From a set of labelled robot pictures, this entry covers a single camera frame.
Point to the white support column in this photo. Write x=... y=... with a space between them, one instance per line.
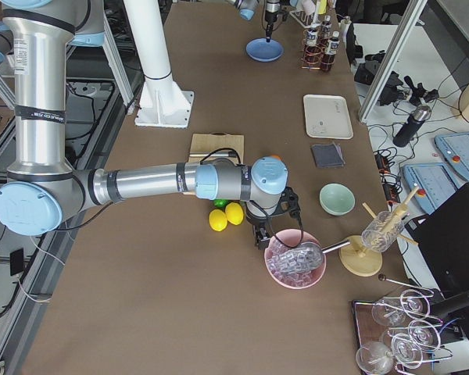
x=162 y=102

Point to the upper teach pendant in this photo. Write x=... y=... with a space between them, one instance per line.
x=455 y=150

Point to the bamboo cutting board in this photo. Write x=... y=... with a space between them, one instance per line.
x=217 y=146

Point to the green lime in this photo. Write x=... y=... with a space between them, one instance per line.
x=220 y=203

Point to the upper whole lemon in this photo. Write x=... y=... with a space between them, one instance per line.
x=234 y=213

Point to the grey folded cloth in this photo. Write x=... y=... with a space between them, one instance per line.
x=327 y=156

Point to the wooden cup stand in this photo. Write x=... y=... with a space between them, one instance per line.
x=359 y=259

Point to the mint green bowl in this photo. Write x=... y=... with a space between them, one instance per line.
x=336 y=199

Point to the black laptop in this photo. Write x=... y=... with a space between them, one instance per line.
x=443 y=239

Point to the black thermos bottle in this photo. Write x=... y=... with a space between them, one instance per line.
x=412 y=125

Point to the clear glass mug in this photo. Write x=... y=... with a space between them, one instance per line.
x=382 y=232

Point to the left rear tea bottle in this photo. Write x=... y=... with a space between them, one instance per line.
x=325 y=30

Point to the wine glass on tray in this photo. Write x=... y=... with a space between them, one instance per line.
x=388 y=312

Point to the lower whole lemon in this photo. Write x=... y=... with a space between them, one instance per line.
x=217 y=220

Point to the right rear tea bottle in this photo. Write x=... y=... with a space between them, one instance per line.
x=330 y=51

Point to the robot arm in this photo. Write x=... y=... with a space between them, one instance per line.
x=43 y=190
x=246 y=9

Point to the teach pendant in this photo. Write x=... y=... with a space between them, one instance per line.
x=435 y=183
x=455 y=150

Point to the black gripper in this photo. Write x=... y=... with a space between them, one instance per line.
x=271 y=12
x=258 y=221

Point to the blue round plate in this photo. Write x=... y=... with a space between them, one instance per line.
x=264 y=51

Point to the whole lemon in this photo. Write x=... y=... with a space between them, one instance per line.
x=217 y=220
x=234 y=213

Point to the steel muddler black tip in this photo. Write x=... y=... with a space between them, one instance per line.
x=202 y=155

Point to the front tea bottle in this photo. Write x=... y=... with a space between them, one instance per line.
x=311 y=51

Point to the metal ice scoop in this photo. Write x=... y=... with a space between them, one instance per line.
x=307 y=256

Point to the pink bowl with ice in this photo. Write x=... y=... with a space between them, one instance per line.
x=281 y=242

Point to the copper wire bottle rack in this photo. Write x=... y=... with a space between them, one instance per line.
x=322 y=48

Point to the lower teach pendant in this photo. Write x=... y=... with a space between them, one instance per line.
x=435 y=183

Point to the tea bottle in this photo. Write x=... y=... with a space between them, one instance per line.
x=311 y=51
x=330 y=51
x=325 y=30

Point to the cream rabbit tray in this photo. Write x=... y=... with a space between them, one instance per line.
x=327 y=116

